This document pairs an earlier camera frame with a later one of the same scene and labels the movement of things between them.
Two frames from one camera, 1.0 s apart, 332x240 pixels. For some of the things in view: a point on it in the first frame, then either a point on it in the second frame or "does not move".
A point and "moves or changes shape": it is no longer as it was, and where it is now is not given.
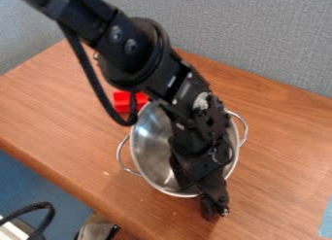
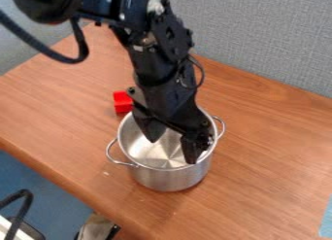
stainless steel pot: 145,150 moves or changes shape
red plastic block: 122,100 does not move
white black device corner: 17,229 does not move
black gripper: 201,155 -> 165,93
